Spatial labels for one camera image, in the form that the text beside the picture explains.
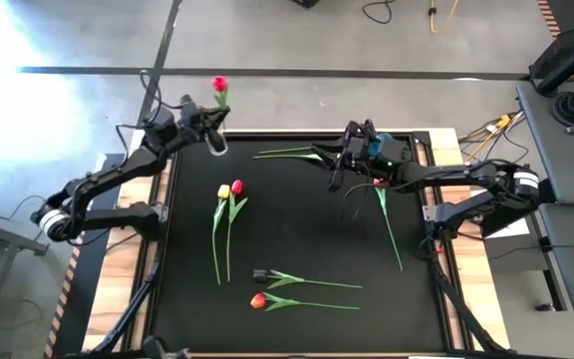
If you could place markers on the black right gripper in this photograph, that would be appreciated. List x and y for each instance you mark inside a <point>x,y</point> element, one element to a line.
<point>357,159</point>

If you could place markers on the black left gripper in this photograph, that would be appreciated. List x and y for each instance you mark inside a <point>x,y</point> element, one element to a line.
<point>192,124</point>

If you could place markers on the black tulip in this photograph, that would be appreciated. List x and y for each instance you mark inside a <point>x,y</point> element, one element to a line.
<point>260,275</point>
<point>287,150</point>

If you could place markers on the red and yellow tulip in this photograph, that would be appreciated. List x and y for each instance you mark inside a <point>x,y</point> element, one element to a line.
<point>381,197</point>

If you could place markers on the orange-red tulip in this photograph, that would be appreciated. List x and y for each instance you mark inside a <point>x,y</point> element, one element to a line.
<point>258,301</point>

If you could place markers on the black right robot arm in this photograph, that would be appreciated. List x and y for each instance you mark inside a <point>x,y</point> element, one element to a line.
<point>456,174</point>

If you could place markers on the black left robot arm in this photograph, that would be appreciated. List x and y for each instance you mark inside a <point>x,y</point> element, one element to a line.
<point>132,162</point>

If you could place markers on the clear glass vase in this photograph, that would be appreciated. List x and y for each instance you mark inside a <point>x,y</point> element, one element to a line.
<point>225,144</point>

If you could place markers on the blue glass vase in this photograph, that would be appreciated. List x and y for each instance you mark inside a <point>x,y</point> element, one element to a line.
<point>380,145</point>

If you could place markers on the black table mat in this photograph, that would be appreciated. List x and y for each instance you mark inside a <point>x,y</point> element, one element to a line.
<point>307,239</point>

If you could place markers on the black case red label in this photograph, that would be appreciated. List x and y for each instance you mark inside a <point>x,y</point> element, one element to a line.
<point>553,50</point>

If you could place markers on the black pole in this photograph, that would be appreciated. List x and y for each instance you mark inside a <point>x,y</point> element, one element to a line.
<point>573,62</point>

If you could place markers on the black caster wheel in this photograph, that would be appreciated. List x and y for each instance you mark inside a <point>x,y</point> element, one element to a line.
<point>546,307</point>

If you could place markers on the black aluminium table frame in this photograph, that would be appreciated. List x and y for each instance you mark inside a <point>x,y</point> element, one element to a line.
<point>135,304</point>

